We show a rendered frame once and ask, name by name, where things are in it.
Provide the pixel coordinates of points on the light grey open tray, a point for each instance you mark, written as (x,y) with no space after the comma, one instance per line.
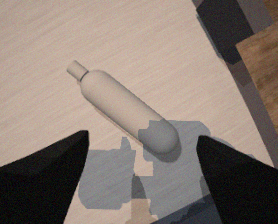
(194,213)

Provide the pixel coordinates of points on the dark grey cube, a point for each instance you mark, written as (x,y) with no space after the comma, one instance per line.
(229,22)

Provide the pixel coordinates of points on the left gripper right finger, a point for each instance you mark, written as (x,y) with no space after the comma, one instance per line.
(244,190)

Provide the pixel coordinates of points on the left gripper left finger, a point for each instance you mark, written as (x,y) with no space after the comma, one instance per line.
(39,188)

